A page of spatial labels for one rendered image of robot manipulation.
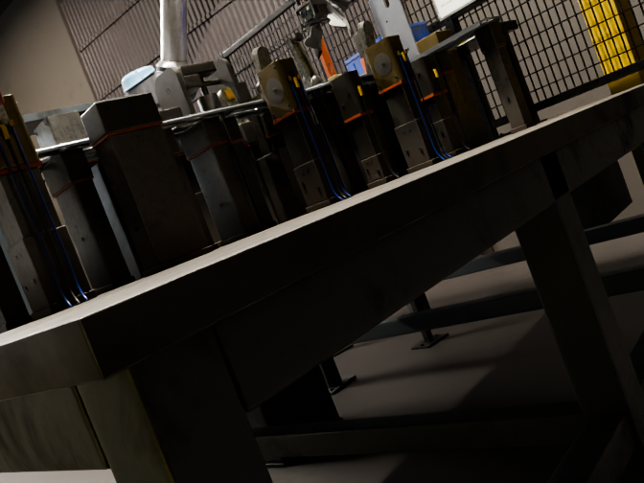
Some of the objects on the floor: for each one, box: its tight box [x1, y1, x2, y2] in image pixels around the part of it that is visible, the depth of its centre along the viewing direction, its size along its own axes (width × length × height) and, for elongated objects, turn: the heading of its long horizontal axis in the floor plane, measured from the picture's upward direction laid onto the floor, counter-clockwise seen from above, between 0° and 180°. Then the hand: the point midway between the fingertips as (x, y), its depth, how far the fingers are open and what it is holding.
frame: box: [0, 105, 644, 483], centre depth 190 cm, size 256×161×66 cm, turn 41°
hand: (336, 48), depth 194 cm, fingers open, 14 cm apart
